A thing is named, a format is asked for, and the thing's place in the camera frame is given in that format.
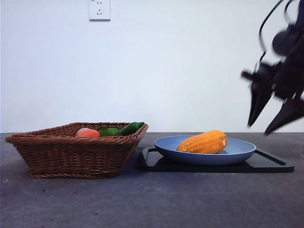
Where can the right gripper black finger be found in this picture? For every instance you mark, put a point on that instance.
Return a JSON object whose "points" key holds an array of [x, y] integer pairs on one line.
{"points": [[289, 114], [259, 104]]}

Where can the blue round plate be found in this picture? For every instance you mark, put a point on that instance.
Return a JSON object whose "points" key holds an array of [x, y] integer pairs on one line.
{"points": [[213, 159]]}

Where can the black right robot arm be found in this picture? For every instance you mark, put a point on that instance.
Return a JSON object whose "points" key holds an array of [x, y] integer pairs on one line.
{"points": [[285, 42]]}

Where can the brown wicker basket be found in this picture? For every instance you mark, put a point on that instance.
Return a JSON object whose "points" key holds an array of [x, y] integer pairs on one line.
{"points": [[71, 156]]}

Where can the dark rectangular tray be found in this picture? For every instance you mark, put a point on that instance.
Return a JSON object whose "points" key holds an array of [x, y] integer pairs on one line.
{"points": [[266, 164]]}

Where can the green chili pepper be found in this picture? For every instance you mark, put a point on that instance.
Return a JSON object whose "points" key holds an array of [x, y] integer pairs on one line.
{"points": [[131, 127]]}

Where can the green leafy vegetable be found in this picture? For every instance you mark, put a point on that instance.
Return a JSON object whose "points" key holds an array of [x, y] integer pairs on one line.
{"points": [[109, 131]]}

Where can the pink orange peach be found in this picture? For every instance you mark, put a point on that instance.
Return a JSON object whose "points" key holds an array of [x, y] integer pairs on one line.
{"points": [[87, 133]]}

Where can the white wall outlet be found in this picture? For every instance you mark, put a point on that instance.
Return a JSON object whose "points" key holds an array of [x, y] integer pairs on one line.
{"points": [[99, 10]]}

